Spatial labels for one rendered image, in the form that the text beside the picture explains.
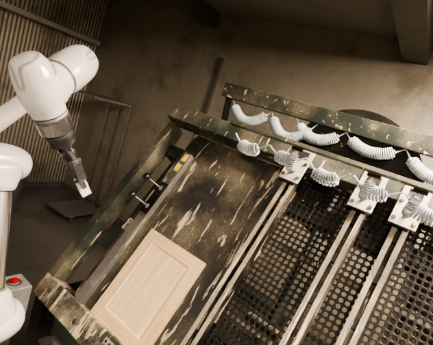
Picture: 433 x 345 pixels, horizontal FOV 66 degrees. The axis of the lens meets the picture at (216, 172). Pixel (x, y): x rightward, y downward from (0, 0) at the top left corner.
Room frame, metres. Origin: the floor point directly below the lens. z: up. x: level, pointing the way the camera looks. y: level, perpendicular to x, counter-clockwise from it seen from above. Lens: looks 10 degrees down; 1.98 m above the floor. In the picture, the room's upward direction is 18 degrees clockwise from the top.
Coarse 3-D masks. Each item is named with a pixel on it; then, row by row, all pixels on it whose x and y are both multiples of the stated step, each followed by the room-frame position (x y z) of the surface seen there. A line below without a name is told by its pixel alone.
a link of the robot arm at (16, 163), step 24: (0, 144) 1.19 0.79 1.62; (0, 168) 1.15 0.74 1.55; (24, 168) 1.23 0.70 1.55; (0, 192) 1.16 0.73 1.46; (0, 216) 1.15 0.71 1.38; (0, 240) 1.14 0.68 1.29; (0, 264) 1.13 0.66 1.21; (0, 288) 1.12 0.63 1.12; (0, 312) 1.08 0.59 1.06; (24, 312) 1.18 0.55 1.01; (0, 336) 1.07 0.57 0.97
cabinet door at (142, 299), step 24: (144, 240) 1.64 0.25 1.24; (168, 240) 1.60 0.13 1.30; (144, 264) 1.55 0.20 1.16; (168, 264) 1.52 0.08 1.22; (192, 264) 1.48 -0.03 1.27; (120, 288) 1.50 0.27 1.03; (144, 288) 1.47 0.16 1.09; (168, 288) 1.44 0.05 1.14; (96, 312) 1.45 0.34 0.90; (120, 312) 1.42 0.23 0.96; (144, 312) 1.39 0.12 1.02; (168, 312) 1.36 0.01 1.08; (120, 336) 1.34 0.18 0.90; (144, 336) 1.32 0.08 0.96
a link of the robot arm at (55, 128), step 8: (64, 112) 0.88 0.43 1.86; (48, 120) 0.84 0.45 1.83; (56, 120) 0.85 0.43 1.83; (64, 120) 0.87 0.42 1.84; (40, 128) 0.85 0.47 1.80; (48, 128) 0.85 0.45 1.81; (56, 128) 0.86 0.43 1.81; (64, 128) 0.88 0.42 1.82; (72, 128) 0.91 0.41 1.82; (48, 136) 0.86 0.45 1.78; (56, 136) 0.87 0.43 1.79
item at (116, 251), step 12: (192, 156) 1.91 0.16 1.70; (180, 168) 1.86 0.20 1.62; (168, 180) 1.83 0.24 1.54; (168, 192) 1.82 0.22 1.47; (156, 204) 1.76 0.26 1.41; (144, 216) 1.71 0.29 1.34; (132, 228) 1.68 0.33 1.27; (120, 240) 1.65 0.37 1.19; (132, 240) 1.68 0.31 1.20; (120, 252) 1.62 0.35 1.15; (108, 264) 1.58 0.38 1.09; (96, 276) 1.55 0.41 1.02; (84, 288) 1.52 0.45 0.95; (96, 288) 1.55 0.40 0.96; (84, 300) 1.50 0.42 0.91
